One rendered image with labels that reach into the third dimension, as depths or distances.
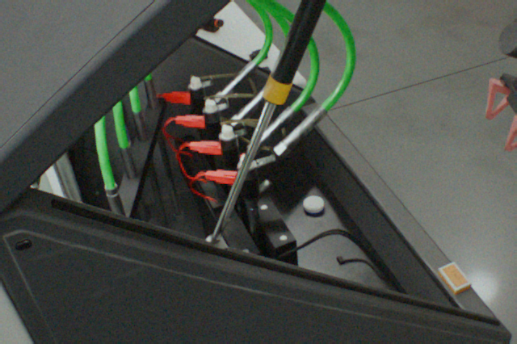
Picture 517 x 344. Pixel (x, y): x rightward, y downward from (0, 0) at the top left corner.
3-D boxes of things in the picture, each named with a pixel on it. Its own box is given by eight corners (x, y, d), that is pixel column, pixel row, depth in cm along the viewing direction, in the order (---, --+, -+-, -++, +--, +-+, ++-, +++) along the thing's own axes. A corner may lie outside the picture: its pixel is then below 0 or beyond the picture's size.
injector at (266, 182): (282, 258, 115) (272, 162, 101) (254, 268, 114) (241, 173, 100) (275, 247, 117) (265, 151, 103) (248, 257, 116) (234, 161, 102)
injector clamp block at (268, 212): (300, 298, 118) (296, 238, 108) (247, 318, 115) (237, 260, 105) (231, 182, 142) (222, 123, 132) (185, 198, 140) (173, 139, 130)
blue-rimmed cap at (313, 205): (327, 210, 133) (327, 204, 133) (308, 217, 133) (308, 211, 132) (318, 198, 136) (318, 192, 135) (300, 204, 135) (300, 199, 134)
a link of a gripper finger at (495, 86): (483, 129, 120) (510, 89, 115) (469, 107, 126) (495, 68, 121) (510, 138, 123) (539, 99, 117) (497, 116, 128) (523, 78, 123)
